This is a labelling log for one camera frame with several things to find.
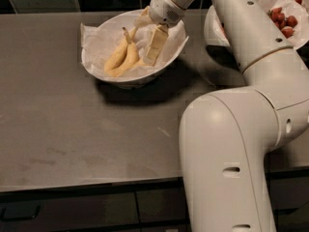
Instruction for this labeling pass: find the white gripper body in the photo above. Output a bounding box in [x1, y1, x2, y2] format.
[149, 0, 184, 28]

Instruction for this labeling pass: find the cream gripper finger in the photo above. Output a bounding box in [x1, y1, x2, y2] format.
[134, 6, 154, 28]
[143, 25, 169, 66]

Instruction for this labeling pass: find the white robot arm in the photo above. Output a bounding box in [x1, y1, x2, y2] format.
[149, 0, 309, 232]

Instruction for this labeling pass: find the white paper liner in banana bowl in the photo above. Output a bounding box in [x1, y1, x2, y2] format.
[79, 10, 190, 82]

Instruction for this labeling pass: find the white strawberry bowl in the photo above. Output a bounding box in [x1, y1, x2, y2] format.
[203, 0, 309, 51]

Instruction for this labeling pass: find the white paper liner in strawberry bowl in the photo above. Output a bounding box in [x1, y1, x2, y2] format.
[203, 0, 309, 50]

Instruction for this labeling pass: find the pile of red strawberries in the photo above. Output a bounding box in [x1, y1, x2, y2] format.
[222, 7, 300, 39]

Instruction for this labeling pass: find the lower drawer with label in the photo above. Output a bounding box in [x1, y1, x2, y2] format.
[141, 224, 191, 232]

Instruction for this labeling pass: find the right drawer with black handle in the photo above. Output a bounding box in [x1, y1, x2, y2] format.
[136, 188, 187, 223]

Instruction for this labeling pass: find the drawer with black handle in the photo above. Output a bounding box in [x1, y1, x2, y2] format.
[0, 193, 139, 232]
[136, 188, 187, 223]

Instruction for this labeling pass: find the left drawer with black handle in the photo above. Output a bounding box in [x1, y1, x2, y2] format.
[0, 193, 139, 232]

